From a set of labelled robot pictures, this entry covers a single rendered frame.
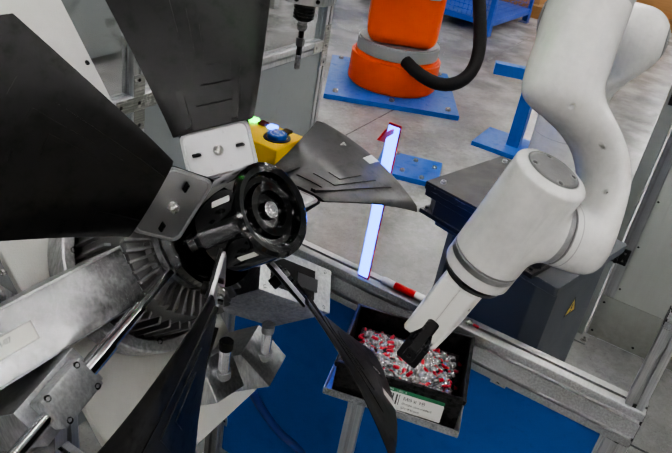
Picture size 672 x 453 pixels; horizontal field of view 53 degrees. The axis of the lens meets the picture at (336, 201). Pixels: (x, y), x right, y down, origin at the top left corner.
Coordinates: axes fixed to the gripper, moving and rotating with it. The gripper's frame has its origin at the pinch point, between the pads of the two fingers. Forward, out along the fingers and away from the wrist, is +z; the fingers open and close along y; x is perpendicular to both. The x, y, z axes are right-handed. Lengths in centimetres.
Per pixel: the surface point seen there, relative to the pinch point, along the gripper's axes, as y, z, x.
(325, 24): -127, 26, -90
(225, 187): 13.5, -12.2, -27.7
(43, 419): 38.3, 4.6, -23.3
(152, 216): 19.6, -7.2, -31.6
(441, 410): -14.0, 18.4, 9.0
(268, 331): 3.9, 11.6, -17.5
